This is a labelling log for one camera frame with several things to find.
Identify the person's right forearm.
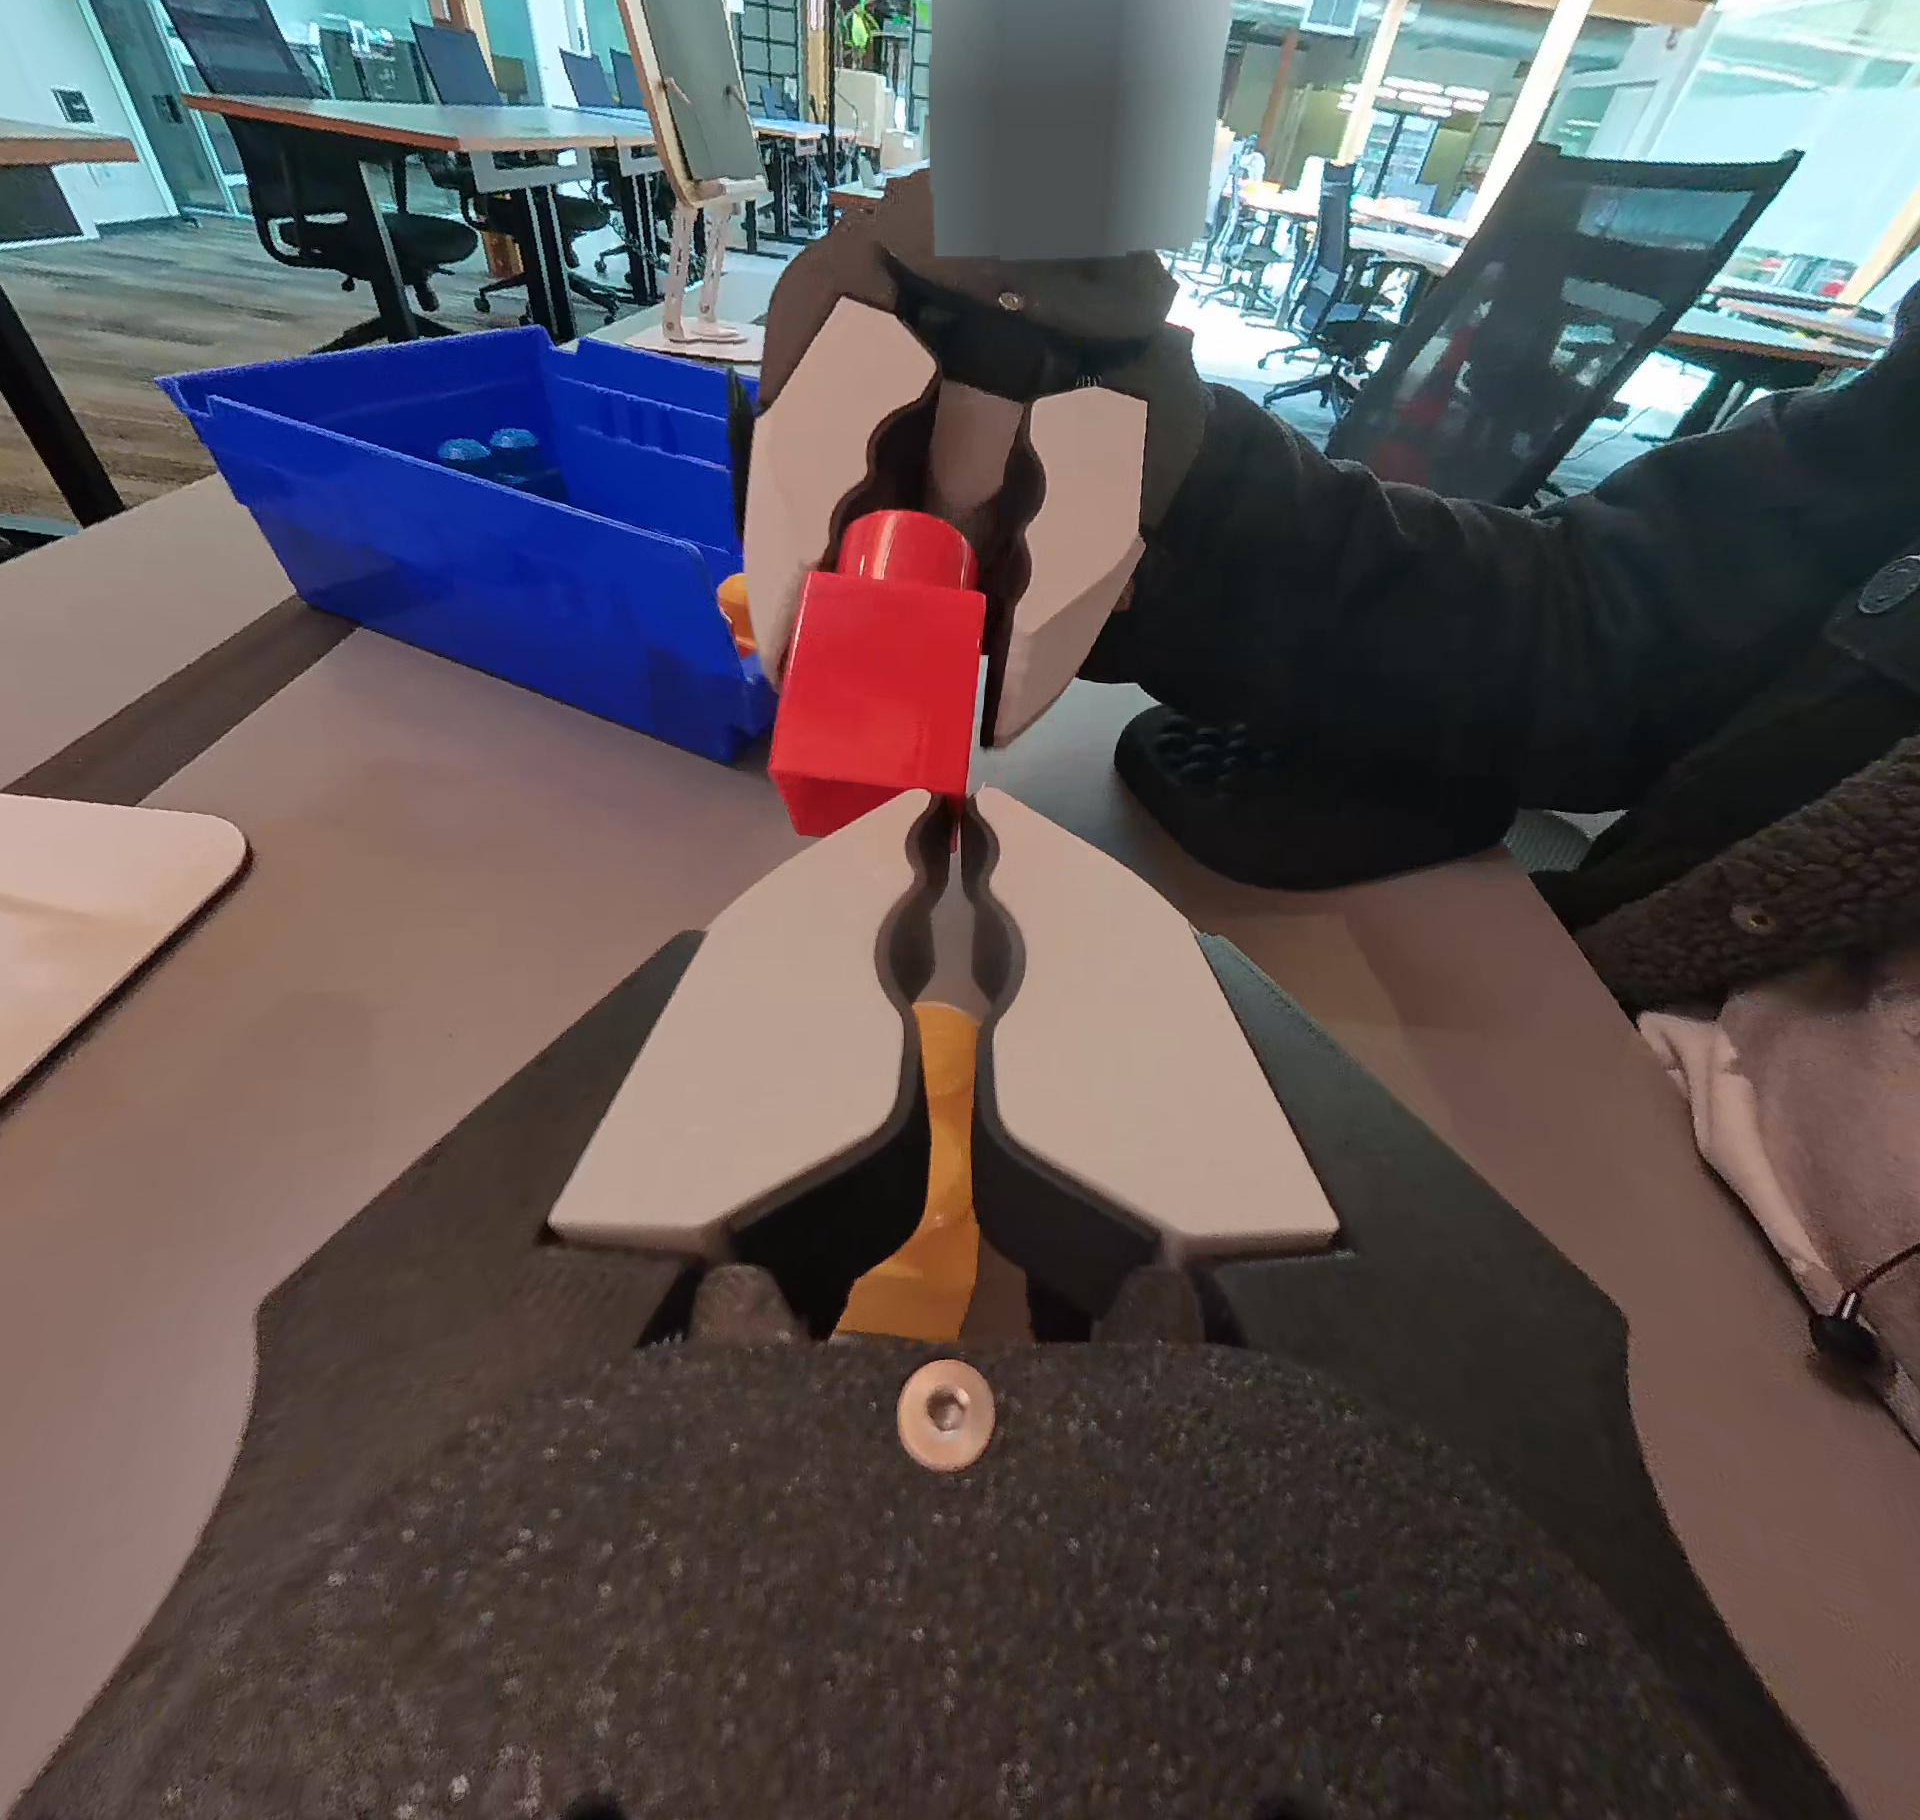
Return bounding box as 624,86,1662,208
1080,321,1920,895

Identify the pale pink cloth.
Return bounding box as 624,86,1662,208
1639,950,1920,1451

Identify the blue plastic bin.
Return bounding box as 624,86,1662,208
154,326,786,769

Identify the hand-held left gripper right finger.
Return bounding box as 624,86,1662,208
960,786,1343,1330

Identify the dark fleece garment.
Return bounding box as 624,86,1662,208
1530,531,1920,1021

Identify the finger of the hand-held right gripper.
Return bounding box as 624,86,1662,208
742,294,942,694
979,389,1156,751

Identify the black mesh office chair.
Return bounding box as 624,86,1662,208
1324,141,1804,512

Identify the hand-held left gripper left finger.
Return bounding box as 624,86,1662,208
548,788,963,1330

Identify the black wrist rest pad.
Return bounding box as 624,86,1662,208
1114,703,1520,895

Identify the red mega block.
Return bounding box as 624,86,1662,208
766,505,991,844

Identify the brown wooden desk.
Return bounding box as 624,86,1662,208
0,118,142,527
181,90,664,347

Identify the black drawstring toggle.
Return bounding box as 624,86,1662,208
1804,1239,1920,1382

